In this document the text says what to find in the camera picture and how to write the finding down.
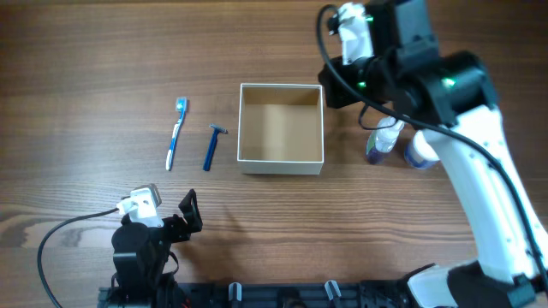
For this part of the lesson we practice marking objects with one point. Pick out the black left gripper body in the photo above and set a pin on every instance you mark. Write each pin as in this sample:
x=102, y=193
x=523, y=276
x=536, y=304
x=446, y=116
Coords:
x=175, y=231

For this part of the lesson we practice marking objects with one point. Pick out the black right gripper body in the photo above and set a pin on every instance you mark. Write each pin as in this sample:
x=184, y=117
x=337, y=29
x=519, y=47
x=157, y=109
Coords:
x=366, y=74

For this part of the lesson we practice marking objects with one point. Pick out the clear bottle dark liquid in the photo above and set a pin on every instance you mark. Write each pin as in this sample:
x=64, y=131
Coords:
x=383, y=139

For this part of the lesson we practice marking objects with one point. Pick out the white lidded blue jar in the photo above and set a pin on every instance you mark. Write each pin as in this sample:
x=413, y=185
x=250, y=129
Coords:
x=419, y=154

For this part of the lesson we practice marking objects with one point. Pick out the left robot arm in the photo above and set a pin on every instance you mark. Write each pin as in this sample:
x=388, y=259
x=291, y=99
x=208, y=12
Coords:
x=142, y=249

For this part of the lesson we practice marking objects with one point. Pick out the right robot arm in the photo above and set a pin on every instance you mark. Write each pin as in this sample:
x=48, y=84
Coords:
x=391, y=62

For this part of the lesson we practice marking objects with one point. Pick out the blue disposable razor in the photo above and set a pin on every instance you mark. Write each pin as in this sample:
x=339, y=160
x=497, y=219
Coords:
x=216, y=130

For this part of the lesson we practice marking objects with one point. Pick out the beige open cardboard box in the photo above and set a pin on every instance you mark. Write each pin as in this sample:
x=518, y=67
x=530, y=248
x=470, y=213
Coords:
x=281, y=129

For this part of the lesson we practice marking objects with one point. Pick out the blue white toothbrush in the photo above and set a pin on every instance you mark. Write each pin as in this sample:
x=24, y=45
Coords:
x=181, y=108

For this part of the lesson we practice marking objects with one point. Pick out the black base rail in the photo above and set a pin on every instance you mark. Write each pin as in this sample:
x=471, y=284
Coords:
x=364, y=294

